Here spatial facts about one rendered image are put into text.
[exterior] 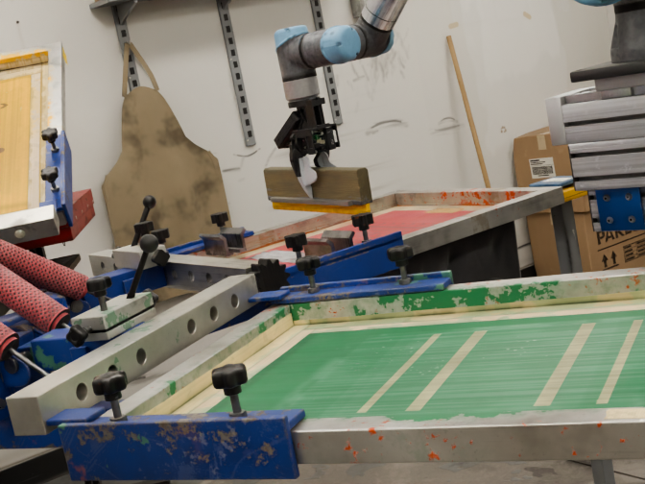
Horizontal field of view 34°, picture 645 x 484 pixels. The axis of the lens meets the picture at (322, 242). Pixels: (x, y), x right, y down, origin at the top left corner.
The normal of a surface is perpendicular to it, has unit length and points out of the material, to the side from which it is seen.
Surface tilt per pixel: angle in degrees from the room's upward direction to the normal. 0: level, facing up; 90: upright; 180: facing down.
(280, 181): 89
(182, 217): 89
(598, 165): 90
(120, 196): 88
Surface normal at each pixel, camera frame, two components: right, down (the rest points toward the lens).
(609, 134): -0.66, 0.26
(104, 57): 0.58, 0.03
